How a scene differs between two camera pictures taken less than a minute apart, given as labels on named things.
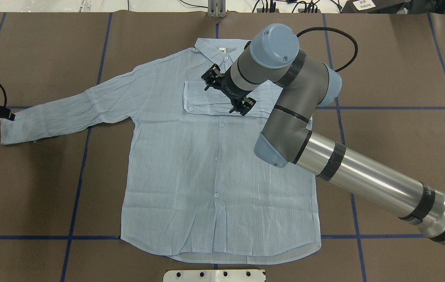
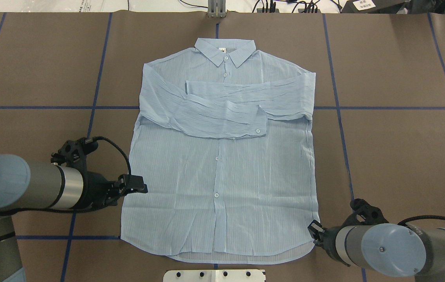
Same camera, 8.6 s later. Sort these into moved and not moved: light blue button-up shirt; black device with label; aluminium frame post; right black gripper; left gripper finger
Moved: light blue button-up shirt; right black gripper; left gripper finger
Not moved: aluminium frame post; black device with label
